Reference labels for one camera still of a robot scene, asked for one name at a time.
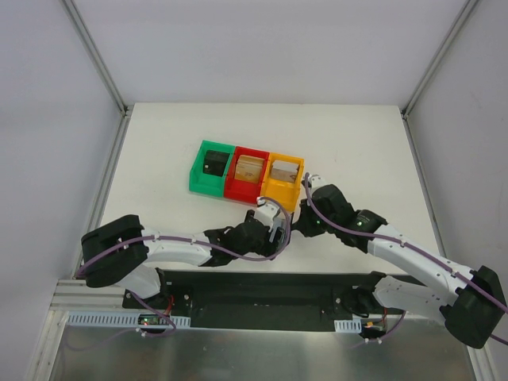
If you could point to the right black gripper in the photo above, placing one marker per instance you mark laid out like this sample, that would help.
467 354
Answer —
300 221

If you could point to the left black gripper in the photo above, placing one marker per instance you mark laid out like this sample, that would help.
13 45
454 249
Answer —
276 236

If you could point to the black leather card holder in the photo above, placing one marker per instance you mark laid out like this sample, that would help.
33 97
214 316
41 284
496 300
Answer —
282 236

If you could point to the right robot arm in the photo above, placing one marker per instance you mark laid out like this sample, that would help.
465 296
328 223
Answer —
468 302

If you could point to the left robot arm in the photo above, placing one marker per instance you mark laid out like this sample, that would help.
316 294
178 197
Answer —
127 254

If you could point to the silver card stack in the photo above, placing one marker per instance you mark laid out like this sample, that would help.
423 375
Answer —
284 171

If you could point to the gold card stack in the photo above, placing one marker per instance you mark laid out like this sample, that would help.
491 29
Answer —
248 168

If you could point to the black card stack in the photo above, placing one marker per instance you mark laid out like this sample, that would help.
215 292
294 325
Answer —
214 162

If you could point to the yellow plastic bin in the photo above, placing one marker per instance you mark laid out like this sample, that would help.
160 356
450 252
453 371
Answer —
287 194

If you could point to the red plastic bin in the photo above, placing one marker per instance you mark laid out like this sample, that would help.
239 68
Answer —
239 190

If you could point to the green plastic bin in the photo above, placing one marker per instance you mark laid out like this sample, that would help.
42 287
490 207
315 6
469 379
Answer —
208 184

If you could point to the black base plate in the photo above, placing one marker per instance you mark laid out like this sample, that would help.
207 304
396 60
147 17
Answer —
267 301

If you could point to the right white cable duct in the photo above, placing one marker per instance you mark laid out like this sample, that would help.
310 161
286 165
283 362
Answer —
353 325

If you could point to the white cable duct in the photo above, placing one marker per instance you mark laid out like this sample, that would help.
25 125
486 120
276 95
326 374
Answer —
116 320
353 325

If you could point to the left white cable duct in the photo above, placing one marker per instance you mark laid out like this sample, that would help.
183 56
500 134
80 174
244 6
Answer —
116 320

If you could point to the right aluminium frame post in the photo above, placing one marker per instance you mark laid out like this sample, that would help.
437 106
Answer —
458 24

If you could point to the aluminium frame post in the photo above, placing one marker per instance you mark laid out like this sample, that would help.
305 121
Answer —
458 24
83 33

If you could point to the left aluminium frame post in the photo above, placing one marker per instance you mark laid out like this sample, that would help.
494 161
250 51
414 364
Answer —
83 33

